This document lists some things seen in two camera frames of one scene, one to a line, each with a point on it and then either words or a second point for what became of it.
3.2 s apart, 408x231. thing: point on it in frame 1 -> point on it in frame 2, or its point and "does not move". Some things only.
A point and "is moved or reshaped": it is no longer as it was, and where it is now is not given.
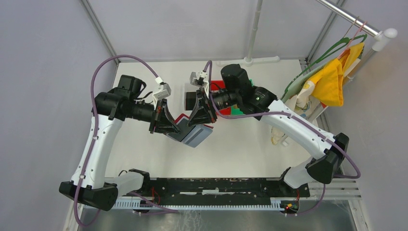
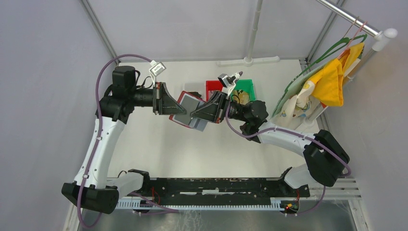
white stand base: [249, 60] does not move
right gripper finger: [200, 96] -> [218, 97]
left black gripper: [162, 123] -> [163, 103]
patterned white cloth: [304, 103] does not move
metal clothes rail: [381, 36] does not move
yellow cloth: [328, 82] does not move
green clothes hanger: [328, 53] does not move
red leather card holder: [194, 136] is moved or reshaped
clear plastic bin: [188, 87] does not move
